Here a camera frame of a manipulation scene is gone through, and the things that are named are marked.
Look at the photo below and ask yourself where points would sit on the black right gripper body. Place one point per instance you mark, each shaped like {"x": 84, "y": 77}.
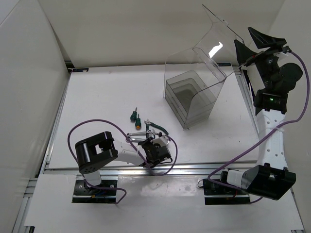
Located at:
{"x": 266, "y": 61}

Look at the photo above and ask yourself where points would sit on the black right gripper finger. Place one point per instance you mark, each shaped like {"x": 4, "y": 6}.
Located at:
{"x": 245, "y": 56}
{"x": 265, "y": 41}

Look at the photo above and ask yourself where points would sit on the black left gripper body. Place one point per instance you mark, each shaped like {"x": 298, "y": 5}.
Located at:
{"x": 150, "y": 145}

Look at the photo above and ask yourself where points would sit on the green handled pliers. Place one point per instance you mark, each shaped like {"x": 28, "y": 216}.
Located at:
{"x": 149, "y": 123}

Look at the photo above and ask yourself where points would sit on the green orange stubby screwdriver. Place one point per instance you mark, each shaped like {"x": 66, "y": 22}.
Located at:
{"x": 138, "y": 123}

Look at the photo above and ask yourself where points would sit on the clear plastic organizer case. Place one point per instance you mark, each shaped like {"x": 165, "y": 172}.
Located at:
{"x": 194, "y": 77}

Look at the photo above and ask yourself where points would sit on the silver combination wrench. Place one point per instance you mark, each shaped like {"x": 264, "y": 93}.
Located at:
{"x": 134, "y": 139}

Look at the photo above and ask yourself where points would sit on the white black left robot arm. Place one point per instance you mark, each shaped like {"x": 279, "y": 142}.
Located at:
{"x": 97, "y": 151}

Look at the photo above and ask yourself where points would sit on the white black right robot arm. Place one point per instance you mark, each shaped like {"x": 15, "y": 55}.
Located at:
{"x": 270, "y": 177}

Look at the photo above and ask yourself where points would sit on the blue tape label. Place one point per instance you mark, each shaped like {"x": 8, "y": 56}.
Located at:
{"x": 80, "y": 70}

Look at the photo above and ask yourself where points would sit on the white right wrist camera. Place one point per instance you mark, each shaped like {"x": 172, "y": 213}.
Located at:
{"x": 286, "y": 51}

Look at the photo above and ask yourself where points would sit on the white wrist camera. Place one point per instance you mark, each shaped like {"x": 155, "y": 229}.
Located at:
{"x": 161, "y": 141}
{"x": 286, "y": 51}

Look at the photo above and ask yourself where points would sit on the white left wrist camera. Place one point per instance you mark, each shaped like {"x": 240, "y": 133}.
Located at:
{"x": 161, "y": 141}

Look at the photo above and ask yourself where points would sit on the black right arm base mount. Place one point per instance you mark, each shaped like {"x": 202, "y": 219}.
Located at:
{"x": 216, "y": 194}

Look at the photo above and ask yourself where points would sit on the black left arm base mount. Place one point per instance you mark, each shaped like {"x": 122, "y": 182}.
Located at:
{"x": 85, "y": 194}

